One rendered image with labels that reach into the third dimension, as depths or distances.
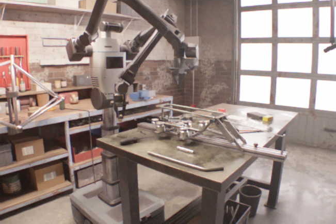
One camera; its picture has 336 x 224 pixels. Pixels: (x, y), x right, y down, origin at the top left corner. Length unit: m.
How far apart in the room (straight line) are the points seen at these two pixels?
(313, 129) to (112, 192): 3.27
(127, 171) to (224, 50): 3.42
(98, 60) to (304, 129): 3.44
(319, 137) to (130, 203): 3.34
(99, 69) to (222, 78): 3.17
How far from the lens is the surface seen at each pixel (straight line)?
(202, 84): 4.71
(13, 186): 2.52
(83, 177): 2.71
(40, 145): 2.38
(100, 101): 1.63
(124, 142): 1.27
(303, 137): 4.28
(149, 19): 1.22
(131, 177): 1.46
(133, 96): 3.02
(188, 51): 1.22
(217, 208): 1.11
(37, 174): 2.48
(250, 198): 2.14
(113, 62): 1.64
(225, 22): 4.51
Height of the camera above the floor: 1.31
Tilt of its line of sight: 9 degrees down
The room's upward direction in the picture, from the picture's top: straight up
